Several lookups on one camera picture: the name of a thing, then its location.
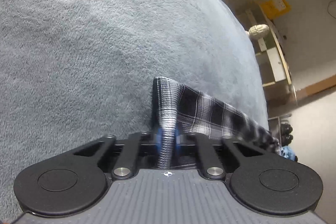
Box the black white plaid pants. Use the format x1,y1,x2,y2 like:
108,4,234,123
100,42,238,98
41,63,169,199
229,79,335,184
152,77,281,169

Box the black shoes on floor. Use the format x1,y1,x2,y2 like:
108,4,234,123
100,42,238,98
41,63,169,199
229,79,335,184
279,123,293,146

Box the light wooden desk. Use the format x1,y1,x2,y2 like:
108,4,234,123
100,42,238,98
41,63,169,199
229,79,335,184
236,2,297,106

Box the grey bed blanket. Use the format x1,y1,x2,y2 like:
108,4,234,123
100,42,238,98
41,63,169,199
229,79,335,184
1,0,268,221

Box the white pinecone ornament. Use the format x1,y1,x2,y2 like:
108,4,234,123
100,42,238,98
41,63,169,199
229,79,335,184
246,24,270,40

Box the yellow box on desk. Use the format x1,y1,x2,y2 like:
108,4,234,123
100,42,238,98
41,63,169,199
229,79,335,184
260,0,291,20

